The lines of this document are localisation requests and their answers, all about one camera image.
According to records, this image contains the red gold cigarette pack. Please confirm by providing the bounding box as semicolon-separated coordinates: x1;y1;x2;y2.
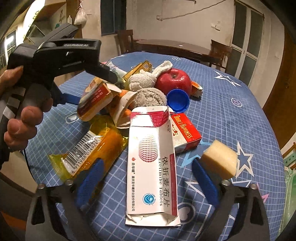
77;77;122;121

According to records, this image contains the yellow sponge block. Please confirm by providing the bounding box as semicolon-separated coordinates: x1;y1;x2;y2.
200;140;238;179

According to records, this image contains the yellow snack wrapper with barcode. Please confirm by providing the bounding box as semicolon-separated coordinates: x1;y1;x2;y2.
49;115;128;181

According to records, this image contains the red Double Happiness cigarette box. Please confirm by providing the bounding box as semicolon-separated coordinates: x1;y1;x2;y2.
171;113;202;154

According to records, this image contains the white medicine box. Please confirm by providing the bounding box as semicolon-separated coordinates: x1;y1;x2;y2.
125;106;181;227

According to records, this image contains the blue plastic bottle cap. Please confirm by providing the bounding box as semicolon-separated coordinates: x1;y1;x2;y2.
166;89;190;113

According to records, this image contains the person's left hand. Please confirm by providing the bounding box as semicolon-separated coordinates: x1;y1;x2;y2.
0;66;54;152

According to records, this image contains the hanging white plastic bag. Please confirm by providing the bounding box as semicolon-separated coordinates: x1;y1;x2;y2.
74;1;87;25

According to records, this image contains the white silver foil wrapper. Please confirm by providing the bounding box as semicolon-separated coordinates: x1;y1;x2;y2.
103;61;127;79

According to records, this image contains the dark window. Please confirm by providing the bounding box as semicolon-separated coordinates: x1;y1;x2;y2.
100;0;126;36

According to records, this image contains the left wooden chair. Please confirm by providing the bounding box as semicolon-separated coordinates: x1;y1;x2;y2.
117;30;135;54

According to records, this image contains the wooden chair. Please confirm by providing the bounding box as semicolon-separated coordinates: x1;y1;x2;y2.
209;40;233;70
117;30;135;54

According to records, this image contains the yellow gold small box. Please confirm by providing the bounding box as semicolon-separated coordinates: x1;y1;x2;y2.
123;60;152;82

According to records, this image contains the blue star patterned tablecloth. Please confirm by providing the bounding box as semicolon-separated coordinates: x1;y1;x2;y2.
26;52;286;240

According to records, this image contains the red apple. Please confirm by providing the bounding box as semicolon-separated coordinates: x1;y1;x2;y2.
154;68;192;96

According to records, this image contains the dark wooden dining table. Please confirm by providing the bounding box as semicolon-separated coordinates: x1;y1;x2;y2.
135;40;219;65

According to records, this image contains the orange torn small carton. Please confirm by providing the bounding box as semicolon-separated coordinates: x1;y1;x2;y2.
191;81;203;98

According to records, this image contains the white glass double door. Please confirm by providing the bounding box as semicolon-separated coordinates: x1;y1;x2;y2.
226;1;264;85

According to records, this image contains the right wooden chair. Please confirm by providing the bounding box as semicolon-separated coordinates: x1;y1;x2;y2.
209;40;233;70

